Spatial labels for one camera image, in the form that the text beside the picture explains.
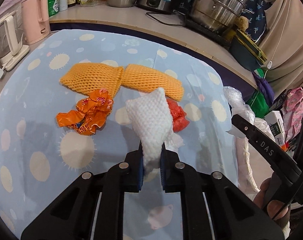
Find red plastic bag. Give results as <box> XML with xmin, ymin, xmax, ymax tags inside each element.
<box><xmin>167</xmin><ymin>98</ymin><xmax>189</xmax><ymax>133</ymax></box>

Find white paper towel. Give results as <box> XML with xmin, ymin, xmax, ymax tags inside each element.
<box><xmin>125</xmin><ymin>88</ymin><xmax>184</xmax><ymax>176</ymax></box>

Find orange snack wrapper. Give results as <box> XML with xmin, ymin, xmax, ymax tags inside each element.
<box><xmin>56</xmin><ymin>88</ymin><xmax>113</xmax><ymax>136</ymax></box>

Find clear plastic bag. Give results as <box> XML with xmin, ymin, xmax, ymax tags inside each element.
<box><xmin>223</xmin><ymin>86</ymin><xmax>256</xmax><ymax>125</ymax></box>

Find person's right hand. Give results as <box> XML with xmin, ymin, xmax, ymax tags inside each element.
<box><xmin>253</xmin><ymin>178</ymin><xmax>290</xmax><ymax>239</ymax></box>

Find white green carton box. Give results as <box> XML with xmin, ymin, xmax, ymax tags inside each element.
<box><xmin>264</xmin><ymin>111</ymin><xmax>285</xmax><ymax>146</ymax></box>

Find green plastic bag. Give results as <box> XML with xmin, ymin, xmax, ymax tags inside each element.
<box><xmin>246</xmin><ymin>68</ymin><xmax>269</xmax><ymax>118</ymax></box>

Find pink floral garment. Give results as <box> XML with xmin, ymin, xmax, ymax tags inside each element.
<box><xmin>282</xmin><ymin>87</ymin><xmax>303</xmax><ymax>142</ymax></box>

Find blue dotted tablecloth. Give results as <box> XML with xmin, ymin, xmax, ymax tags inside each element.
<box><xmin>0</xmin><ymin>30</ymin><xmax>238</xmax><ymax>237</ymax></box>

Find orange foam net right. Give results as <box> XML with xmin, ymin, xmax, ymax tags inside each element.
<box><xmin>122</xmin><ymin>64</ymin><xmax>184</xmax><ymax>101</ymax></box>

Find orange foam net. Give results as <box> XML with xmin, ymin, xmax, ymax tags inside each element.
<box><xmin>122</xmin><ymin>64</ymin><xmax>184</xmax><ymax>101</ymax></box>
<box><xmin>59</xmin><ymin>62</ymin><xmax>124</xmax><ymax>98</ymax></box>

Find purple cloth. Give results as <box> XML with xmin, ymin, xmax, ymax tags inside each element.
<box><xmin>252</xmin><ymin>72</ymin><xmax>275</xmax><ymax>104</ymax></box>

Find orange foam net left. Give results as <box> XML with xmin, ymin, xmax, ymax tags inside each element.
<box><xmin>59</xmin><ymin>62</ymin><xmax>124</xmax><ymax>98</ymax></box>

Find beige curtain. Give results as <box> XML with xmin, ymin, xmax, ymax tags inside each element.
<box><xmin>260</xmin><ymin>0</ymin><xmax>303</xmax><ymax>96</ymax></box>

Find stacked teal yellow basins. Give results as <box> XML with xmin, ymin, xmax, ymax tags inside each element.
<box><xmin>229</xmin><ymin>29</ymin><xmax>267</xmax><ymax>72</ymax></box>

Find black induction cooker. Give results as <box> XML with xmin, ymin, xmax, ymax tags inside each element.
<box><xmin>174</xmin><ymin>11</ymin><xmax>231</xmax><ymax>49</ymax></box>

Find brown loofah sponge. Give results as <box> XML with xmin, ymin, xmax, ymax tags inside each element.
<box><xmin>234</xmin><ymin>16</ymin><xmax>249</xmax><ymax>31</ymax></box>

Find stacked steel steamer pot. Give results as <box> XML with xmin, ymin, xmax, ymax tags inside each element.
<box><xmin>189</xmin><ymin>0</ymin><xmax>247</xmax><ymax>33</ymax></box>

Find pink electric kettle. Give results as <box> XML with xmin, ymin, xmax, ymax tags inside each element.
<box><xmin>21</xmin><ymin>0</ymin><xmax>50</xmax><ymax>45</ymax></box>

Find white glass kettle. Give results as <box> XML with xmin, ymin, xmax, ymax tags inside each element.
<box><xmin>0</xmin><ymin>11</ymin><xmax>29</xmax><ymax>71</ymax></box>

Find white cord switch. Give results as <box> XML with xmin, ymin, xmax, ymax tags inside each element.
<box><xmin>266</xmin><ymin>61</ymin><xmax>272</xmax><ymax>69</ymax></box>

